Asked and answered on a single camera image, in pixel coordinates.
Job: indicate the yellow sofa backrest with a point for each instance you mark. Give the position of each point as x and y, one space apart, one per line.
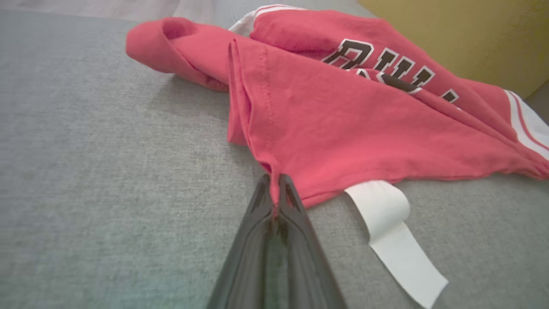
463 38

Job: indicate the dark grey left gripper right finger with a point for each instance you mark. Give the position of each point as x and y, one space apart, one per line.
306 266

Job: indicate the red jersey with black lettering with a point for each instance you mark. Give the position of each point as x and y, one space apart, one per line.
343 128

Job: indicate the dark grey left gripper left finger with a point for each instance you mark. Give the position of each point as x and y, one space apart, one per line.
244 266

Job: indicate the large grey sofa seat cushion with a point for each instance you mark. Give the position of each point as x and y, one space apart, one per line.
107 171

